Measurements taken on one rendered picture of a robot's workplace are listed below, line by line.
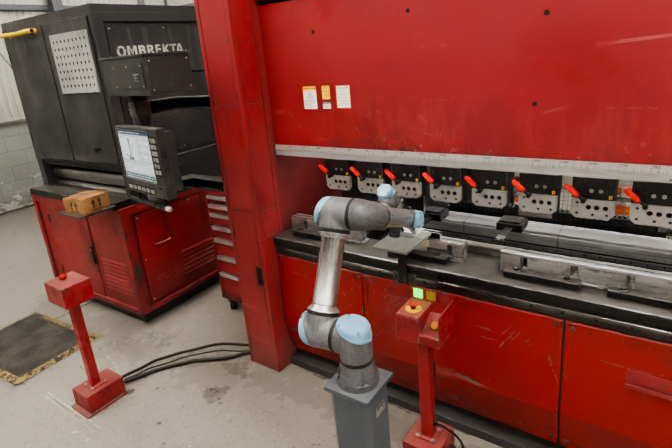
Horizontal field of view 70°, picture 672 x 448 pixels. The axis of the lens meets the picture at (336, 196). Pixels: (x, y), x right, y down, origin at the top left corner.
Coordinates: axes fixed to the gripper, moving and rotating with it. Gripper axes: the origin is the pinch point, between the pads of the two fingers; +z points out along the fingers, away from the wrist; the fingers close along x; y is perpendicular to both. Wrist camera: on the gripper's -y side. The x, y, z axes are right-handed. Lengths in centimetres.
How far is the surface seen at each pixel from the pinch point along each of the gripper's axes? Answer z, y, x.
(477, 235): 27.1, 17.4, -23.3
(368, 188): -12.6, 15.0, 23.3
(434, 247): 9.0, -1.4, -11.2
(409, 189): -12.8, 16.8, 0.8
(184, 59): -92, 30, 100
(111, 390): 15, -126, 156
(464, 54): -60, 56, -27
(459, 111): -42, 41, -25
